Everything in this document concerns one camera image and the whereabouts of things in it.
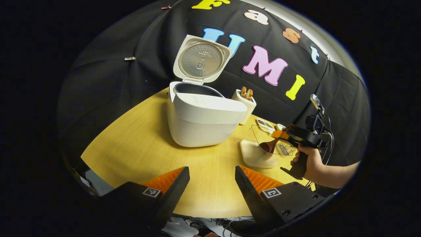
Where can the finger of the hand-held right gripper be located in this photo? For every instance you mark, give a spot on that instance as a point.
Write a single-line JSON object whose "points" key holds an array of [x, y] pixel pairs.
{"points": [[279, 134]]}

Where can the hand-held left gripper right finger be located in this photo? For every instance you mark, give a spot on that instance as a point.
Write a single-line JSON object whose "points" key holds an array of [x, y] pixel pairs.
{"points": [[250, 200]]}

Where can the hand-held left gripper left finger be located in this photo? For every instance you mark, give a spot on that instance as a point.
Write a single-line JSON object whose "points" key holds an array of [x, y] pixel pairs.
{"points": [[172, 197]]}

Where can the brown wooden spoon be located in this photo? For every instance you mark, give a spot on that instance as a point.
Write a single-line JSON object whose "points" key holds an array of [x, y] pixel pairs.
{"points": [[268, 146]]}

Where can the clear box of rice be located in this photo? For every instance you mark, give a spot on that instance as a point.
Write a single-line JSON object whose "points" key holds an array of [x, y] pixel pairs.
{"points": [[255, 158]]}

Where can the white rice cooker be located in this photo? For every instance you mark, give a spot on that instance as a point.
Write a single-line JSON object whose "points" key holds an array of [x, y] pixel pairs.
{"points": [[204, 125]]}

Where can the white round plate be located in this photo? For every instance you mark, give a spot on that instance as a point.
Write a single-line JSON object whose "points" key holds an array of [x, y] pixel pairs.
{"points": [[280, 126]]}

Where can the white divided dish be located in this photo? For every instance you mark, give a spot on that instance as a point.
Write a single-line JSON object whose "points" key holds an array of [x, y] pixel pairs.
{"points": [[263, 124]]}

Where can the white toaster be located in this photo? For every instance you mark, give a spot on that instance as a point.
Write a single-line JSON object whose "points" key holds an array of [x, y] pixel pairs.
{"points": [[248, 108]]}

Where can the toast slice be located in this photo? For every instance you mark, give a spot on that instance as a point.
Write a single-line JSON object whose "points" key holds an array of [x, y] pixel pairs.
{"points": [[249, 94], [243, 92]]}

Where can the black backdrop cloth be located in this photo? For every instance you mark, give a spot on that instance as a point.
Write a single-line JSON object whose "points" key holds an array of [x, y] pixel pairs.
{"points": [[115, 82]]}

